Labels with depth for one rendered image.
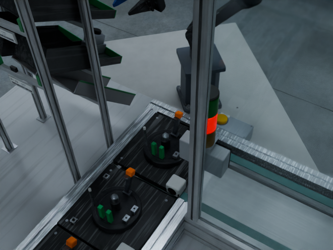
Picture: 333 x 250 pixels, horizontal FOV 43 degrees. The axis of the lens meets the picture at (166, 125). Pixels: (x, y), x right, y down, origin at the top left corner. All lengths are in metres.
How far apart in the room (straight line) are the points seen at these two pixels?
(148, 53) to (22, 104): 0.57
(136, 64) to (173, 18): 1.83
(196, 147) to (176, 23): 2.66
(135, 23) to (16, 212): 2.42
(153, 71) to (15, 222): 0.80
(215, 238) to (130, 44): 1.02
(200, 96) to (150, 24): 2.74
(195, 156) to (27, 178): 0.70
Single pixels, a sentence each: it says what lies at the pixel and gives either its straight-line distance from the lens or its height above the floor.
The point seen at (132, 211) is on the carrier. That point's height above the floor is 1.00.
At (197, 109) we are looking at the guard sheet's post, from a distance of 0.85.
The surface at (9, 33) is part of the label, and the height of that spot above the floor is 1.45.
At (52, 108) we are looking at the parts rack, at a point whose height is 1.24.
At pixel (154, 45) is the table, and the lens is 1.90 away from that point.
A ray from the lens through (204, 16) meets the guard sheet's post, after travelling 0.70.
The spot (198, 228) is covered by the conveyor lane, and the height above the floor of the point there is 0.93.
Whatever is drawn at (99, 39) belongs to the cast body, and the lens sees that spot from 1.30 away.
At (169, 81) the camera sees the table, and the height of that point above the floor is 0.86.
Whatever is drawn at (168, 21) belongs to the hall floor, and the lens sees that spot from 3.57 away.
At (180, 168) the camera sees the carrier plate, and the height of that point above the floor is 0.97.
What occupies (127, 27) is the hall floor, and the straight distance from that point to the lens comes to 3.53.
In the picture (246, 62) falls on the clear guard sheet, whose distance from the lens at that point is 0.73.
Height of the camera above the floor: 2.01
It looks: 48 degrees down
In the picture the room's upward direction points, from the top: 2 degrees counter-clockwise
